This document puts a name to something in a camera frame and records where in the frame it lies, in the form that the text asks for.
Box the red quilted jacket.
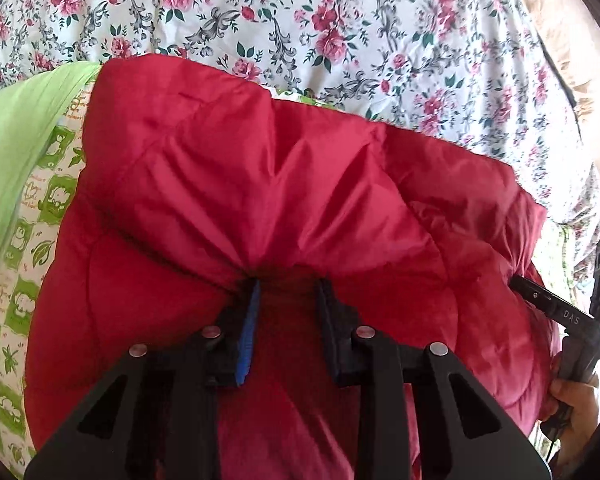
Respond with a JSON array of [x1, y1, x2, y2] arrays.
[[24, 51, 561, 480]]

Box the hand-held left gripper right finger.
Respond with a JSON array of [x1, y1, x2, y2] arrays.
[[314, 278, 552, 480]]

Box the green printed bedsheet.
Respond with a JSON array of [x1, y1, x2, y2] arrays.
[[0, 62, 103, 480]]

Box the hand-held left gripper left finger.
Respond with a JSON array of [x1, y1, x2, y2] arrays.
[[24, 279, 262, 480]]

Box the person's right hand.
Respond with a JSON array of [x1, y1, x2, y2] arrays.
[[549, 355, 600, 468]]

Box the floral quilt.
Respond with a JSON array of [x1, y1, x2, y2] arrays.
[[0, 0, 600, 281]]

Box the beige pillow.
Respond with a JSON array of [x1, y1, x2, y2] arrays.
[[500, 0, 600, 181]]

